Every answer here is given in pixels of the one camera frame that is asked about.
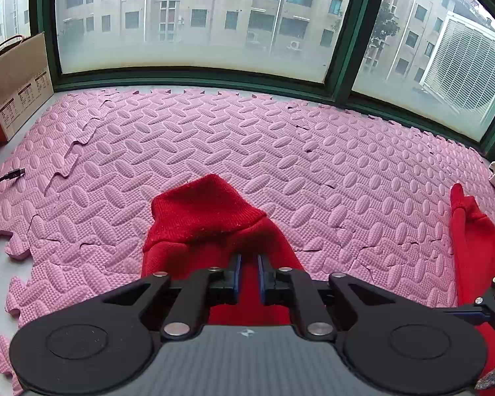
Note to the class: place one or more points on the green tree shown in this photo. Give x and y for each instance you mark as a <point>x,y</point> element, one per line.
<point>385,24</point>

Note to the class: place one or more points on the white louvered air conditioner unit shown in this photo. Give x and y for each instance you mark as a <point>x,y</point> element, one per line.
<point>466,62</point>

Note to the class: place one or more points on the red knit sweater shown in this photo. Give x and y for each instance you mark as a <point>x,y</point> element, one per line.
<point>198,214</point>

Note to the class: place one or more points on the dark green window frame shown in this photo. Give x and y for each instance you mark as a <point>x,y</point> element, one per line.
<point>43,29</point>

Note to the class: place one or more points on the beige apartment building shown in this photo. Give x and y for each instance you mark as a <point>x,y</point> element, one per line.
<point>231,4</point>

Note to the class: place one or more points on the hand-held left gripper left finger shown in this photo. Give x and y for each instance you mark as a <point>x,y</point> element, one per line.
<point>236,276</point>

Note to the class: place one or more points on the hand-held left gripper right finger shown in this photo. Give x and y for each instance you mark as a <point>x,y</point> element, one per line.
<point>262,276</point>

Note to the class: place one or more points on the pink foam puzzle mat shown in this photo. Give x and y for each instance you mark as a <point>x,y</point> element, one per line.
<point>313,165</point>

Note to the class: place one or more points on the brown cardboard box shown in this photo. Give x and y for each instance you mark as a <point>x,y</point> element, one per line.
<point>16,74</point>

